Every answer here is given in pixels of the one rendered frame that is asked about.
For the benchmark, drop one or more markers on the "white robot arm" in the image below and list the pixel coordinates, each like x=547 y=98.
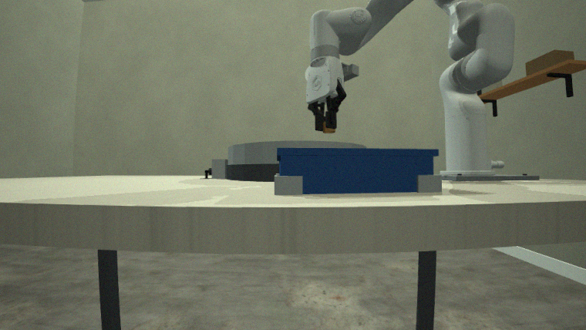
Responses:
x=491 y=28

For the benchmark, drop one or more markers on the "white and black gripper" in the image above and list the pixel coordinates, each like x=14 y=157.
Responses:
x=325 y=77

